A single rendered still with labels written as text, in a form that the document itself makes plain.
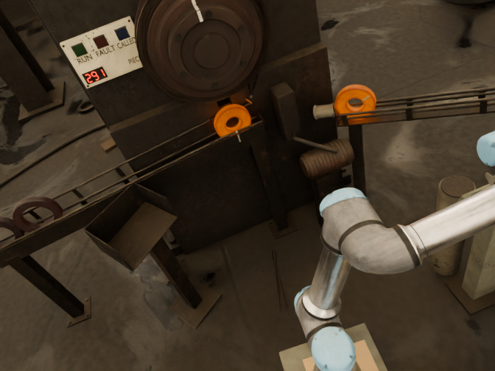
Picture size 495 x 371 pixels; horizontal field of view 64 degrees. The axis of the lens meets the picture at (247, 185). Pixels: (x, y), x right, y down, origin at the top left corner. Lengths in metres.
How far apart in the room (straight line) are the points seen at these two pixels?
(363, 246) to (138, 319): 1.49
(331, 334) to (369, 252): 0.39
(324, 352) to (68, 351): 1.44
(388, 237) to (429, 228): 0.08
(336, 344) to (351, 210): 0.43
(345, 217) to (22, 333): 1.99
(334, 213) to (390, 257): 0.16
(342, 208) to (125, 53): 1.01
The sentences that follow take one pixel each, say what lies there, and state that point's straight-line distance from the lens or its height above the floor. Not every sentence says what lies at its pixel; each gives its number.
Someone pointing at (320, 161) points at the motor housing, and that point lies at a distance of 1.74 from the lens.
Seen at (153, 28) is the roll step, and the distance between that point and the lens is 1.42.
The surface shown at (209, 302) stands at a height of 0.01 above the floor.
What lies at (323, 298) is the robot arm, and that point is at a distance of 1.18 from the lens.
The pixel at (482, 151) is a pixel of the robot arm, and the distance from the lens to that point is 1.07.
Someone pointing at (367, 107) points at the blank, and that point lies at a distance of 1.69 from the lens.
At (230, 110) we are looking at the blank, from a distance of 1.65.
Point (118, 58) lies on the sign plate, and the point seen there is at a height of 1.12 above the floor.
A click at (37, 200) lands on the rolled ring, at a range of 1.82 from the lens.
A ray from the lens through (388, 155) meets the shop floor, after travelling 2.49.
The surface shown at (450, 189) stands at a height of 0.52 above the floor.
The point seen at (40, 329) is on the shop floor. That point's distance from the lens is 2.49.
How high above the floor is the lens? 1.70
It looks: 43 degrees down
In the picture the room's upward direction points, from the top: 20 degrees counter-clockwise
